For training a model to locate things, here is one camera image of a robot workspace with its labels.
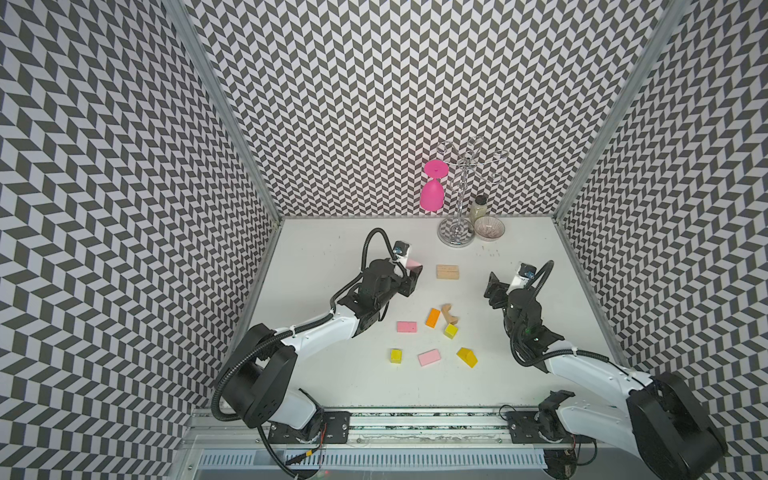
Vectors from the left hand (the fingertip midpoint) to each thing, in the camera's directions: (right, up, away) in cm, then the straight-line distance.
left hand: (412, 264), depth 84 cm
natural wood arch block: (+13, -18, +7) cm, 23 cm away
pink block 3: (+5, -27, +1) cm, 27 cm away
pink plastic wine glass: (+7, +22, +11) cm, 26 cm away
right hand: (+26, -6, +1) cm, 26 cm away
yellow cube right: (+12, -21, +5) cm, 24 cm away
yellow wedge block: (+16, -26, -1) cm, 30 cm away
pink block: (0, 0, -1) cm, 2 cm away
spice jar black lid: (+26, +19, +28) cm, 43 cm away
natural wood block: (+14, -4, +18) cm, 24 cm away
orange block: (+6, -17, +7) cm, 20 cm away
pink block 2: (-1, -20, +5) cm, 20 cm away
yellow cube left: (-5, -26, -1) cm, 26 cm away
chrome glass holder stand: (+20, +11, +34) cm, 41 cm away
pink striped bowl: (+30, +12, +28) cm, 43 cm away
